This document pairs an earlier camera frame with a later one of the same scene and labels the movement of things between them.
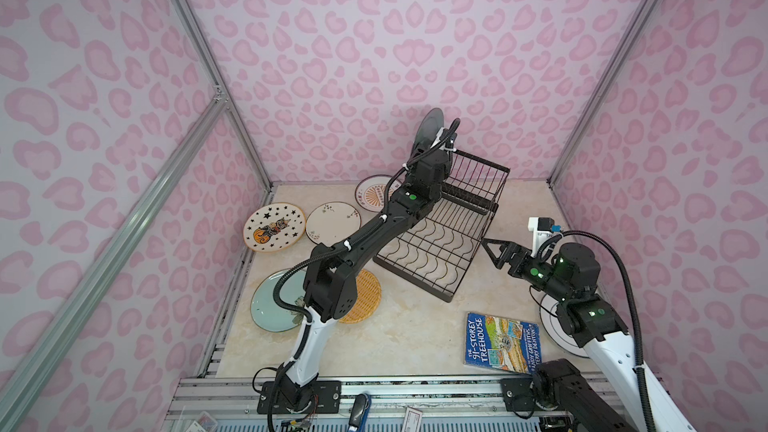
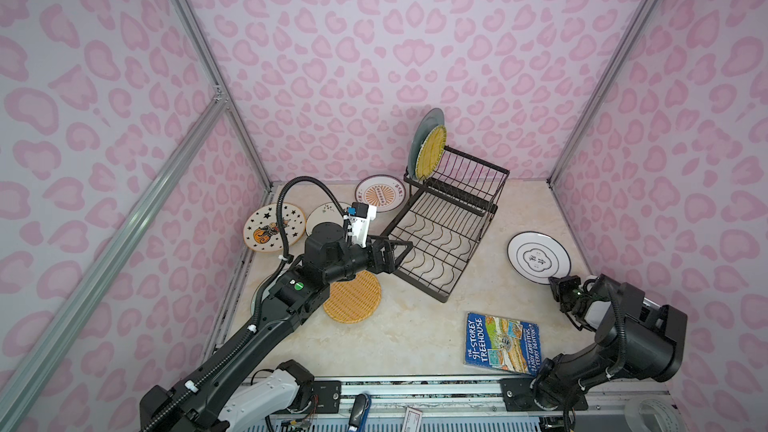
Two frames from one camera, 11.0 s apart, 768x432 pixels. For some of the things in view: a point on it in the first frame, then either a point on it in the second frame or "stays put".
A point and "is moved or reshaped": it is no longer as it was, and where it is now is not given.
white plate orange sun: [370, 191] stays put
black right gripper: [513, 250] to [561, 288]
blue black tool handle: [359, 413] stays put
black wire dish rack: [437, 252] stays put
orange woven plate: [369, 295] stays put
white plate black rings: [556, 329] is moved or reshaped
